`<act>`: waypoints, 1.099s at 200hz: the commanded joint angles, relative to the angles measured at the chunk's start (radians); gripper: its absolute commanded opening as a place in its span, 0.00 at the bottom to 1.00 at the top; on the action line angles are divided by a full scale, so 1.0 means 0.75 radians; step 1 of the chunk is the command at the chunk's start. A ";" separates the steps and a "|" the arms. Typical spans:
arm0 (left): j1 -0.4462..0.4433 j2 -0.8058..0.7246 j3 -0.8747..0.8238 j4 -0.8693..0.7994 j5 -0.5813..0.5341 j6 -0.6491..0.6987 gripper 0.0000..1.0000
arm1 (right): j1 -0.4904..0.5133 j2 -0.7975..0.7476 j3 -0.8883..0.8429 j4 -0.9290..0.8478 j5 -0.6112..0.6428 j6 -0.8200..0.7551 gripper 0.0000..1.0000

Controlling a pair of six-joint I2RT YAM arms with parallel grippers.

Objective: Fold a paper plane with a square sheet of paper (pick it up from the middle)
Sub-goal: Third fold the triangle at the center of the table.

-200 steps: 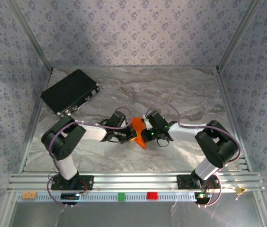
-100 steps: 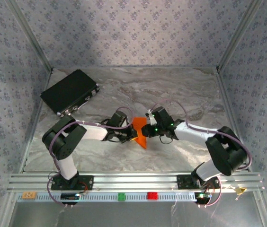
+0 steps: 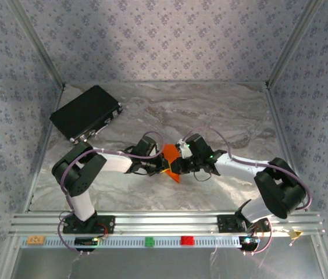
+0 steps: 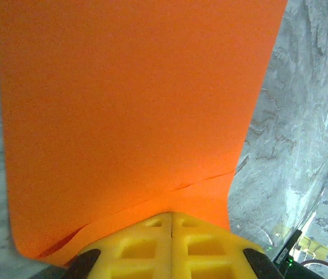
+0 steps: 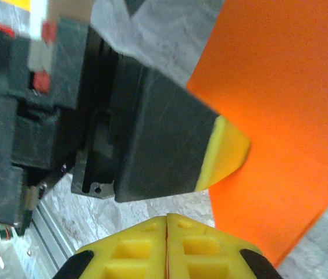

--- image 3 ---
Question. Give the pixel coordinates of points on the orange paper sheet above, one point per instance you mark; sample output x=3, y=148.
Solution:
x=170, y=152

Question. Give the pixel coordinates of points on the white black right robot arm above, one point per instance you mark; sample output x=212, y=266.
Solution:
x=236, y=167

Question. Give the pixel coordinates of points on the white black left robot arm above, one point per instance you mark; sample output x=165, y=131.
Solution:
x=114, y=162

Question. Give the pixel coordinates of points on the red toy brick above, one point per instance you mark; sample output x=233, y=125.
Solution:
x=187, y=241

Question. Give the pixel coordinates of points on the black metal-edged case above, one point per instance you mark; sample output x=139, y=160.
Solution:
x=82, y=113

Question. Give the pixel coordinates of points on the green toy brick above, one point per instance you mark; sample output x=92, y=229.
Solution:
x=149, y=241

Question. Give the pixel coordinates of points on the black right controller board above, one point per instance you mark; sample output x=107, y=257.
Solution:
x=248, y=241

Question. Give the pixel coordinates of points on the black controller board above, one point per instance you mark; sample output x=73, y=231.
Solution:
x=248, y=241
x=85, y=241

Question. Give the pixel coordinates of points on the black left controller board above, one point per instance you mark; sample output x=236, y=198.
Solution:
x=85, y=241

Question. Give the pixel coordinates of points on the yellow tape scrap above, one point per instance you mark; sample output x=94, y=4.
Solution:
x=295, y=233

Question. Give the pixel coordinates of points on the tan toy brick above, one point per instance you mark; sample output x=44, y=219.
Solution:
x=35, y=239

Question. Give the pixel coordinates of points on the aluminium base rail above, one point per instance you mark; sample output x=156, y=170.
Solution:
x=167, y=223

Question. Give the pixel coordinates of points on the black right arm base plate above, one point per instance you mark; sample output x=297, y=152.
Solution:
x=225, y=223

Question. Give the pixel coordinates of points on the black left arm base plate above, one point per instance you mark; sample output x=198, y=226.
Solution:
x=110, y=223

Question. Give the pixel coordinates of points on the aluminium table side rail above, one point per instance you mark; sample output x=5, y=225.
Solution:
x=37, y=174
x=285, y=145

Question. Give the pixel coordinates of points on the aluminium frame post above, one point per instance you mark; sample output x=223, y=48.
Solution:
x=292, y=43

